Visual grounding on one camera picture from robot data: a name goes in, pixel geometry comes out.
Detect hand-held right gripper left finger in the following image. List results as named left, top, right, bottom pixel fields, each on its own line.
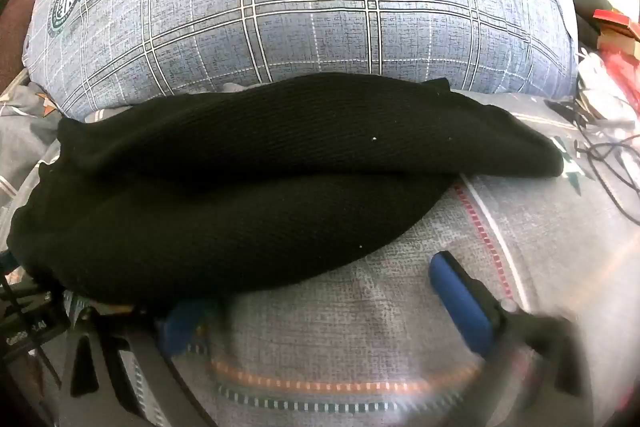
left=60, top=298, right=223, bottom=427

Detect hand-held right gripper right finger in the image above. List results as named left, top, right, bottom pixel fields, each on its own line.
left=429, top=250, right=597, bottom=427

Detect black pants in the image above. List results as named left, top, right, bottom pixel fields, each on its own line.
left=7, top=74, right=567, bottom=309

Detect grey printed bed sheet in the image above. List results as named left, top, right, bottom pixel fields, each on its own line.
left=0, top=82, right=640, bottom=427

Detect grey printed quilt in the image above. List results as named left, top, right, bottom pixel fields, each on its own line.
left=0, top=82, right=64, bottom=218

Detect white plastic wrapper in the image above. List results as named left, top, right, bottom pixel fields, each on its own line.
left=576, top=51, right=618, bottom=128

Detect red plastic bag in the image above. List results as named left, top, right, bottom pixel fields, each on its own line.
left=599, top=49, right=640, bottom=114

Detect red cardboard box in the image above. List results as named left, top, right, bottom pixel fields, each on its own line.
left=592, top=7, right=640, bottom=54

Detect tangled black cable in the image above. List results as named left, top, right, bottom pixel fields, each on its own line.
left=547, top=99, right=640, bottom=228

